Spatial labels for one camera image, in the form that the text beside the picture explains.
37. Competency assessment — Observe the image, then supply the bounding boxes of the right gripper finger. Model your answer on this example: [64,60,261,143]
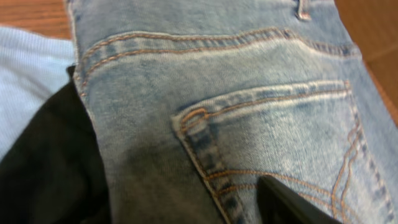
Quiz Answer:
[257,175,340,224]

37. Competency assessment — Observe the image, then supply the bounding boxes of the black printed jersey shirt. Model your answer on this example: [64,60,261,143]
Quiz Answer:
[1,81,111,224]

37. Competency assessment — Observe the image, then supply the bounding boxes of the light blue denim jeans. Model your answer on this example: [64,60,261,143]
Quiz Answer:
[65,0,397,223]

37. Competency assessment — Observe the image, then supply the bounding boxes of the light blue t-shirt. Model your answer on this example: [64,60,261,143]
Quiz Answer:
[1,27,75,157]

